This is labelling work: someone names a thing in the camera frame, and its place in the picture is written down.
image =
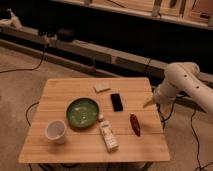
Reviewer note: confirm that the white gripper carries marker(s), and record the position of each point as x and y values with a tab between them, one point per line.
150	101

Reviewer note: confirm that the red pepper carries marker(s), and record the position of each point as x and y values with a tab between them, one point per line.
135	124

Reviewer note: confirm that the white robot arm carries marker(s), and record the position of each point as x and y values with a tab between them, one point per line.
182	76

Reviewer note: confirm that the white sponge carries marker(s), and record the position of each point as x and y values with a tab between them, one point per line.
101	87

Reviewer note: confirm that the black phone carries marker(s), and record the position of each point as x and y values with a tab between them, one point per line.
116	102

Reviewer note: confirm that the green plate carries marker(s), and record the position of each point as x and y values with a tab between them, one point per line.
82	113

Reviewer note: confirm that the wooden table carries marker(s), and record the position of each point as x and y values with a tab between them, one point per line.
87	146

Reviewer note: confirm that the white plastic cup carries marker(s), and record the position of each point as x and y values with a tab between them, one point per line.
55	131

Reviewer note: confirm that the black box on ledge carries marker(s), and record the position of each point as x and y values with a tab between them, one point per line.
66	35

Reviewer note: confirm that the white cloth on ledge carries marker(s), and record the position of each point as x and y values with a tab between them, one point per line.
13	21

